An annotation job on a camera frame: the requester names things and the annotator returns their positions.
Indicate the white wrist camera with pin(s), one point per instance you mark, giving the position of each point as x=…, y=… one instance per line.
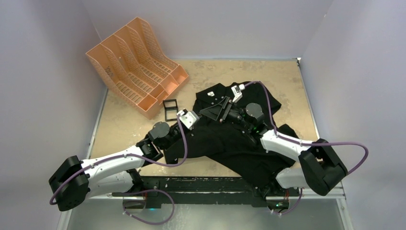
x=237, y=92
x=188, y=118

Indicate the orange plastic file organizer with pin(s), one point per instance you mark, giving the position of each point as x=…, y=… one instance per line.
x=132, y=65

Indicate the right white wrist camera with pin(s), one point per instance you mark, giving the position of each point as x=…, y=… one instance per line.
x=237, y=92

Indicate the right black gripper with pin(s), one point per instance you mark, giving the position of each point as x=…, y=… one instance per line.
x=218, y=112

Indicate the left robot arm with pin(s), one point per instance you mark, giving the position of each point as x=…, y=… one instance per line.
x=77, y=180

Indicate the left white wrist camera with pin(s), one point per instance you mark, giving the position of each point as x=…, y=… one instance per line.
x=188, y=118

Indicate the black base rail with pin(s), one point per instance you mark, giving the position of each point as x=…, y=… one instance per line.
x=159, y=190

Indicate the small black rectangular frame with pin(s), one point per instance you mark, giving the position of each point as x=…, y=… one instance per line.
x=171, y=109

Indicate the aluminium frame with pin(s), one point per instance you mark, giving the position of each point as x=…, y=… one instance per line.
x=337, y=194

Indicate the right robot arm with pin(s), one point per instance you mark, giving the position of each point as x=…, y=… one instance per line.
x=320, y=169

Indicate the black button shirt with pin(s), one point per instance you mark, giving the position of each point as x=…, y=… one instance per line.
x=228, y=143

